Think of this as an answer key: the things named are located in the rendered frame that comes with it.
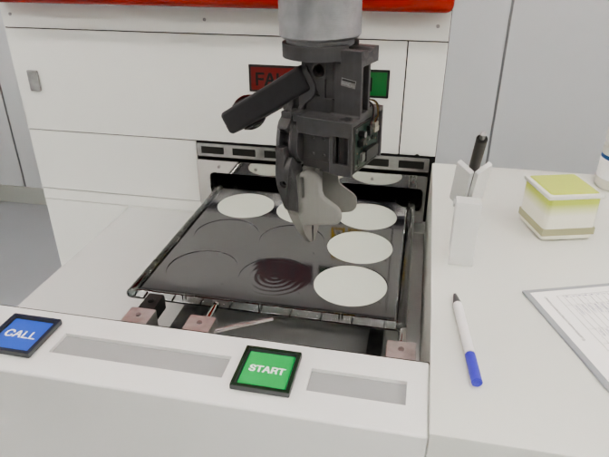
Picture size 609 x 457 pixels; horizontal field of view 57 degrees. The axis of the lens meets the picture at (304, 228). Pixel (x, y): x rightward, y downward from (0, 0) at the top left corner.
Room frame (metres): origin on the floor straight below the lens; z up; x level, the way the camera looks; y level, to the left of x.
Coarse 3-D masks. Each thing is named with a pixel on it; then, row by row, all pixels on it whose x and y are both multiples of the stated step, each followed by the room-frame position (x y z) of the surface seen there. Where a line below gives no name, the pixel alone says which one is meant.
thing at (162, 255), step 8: (216, 192) 0.95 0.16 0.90; (208, 200) 0.91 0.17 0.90; (200, 208) 0.88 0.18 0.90; (192, 216) 0.84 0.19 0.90; (184, 224) 0.82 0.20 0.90; (192, 224) 0.82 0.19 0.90; (184, 232) 0.79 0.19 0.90; (176, 240) 0.76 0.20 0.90; (168, 248) 0.74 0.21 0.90; (160, 256) 0.71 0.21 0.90; (152, 264) 0.69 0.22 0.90; (144, 272) 0.67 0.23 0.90; (152, 272) 0.68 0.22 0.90; (136, 280) 0.65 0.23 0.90; (144, 280) 0.65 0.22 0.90; (128, 288) 0.63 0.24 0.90; (128, 296) 0.62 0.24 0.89
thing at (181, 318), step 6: (186, 306) 0.66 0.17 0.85; (192, 306) 0.66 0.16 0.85; (198, 306) 0.66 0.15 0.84; (180, 312) 0.64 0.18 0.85; (186, 312) 0.64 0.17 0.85; (192, 312) 0.64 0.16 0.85; (198, 312) 0.66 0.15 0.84; (204, 312) 0.68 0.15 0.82; (180, 318) 0.63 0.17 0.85; (186, 318) 0.63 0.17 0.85; (174, 324) 0.62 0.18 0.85; (180, 324) 0.62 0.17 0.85
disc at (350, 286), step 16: (336, 272) 0.67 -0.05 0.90; (352, 272) 0.67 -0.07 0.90; (368, 272) 0.67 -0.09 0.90; (320, 288) 0.63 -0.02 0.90; (336, 288) 0.63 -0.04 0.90; (352, 288) 0.63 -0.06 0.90; (368, 288) 0.63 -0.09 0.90; (384, 288) 0.63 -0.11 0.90; (336, 304) 0.60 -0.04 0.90; (352, 304) 0.60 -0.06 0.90; (368, 304) 0.60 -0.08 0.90
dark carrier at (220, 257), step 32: (224, 192) 0.95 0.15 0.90; (256, 192) 0.95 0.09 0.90; (224, 224) 0.82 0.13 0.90; (256, 224) 0.82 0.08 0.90; (288, 224) 0.82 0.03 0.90; (192, 256) 0.72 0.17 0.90; (224, 256) 0.72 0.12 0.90; (256, 256) 0.72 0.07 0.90; (288, 256) 0.72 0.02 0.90; (320, 256) 0.72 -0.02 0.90; (160, 288) 0.63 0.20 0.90; (192, 288) 0.63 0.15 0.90; (224, 288) 0.63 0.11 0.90; (256, 288) 0.63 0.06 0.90; (288, 288) 0.63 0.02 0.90
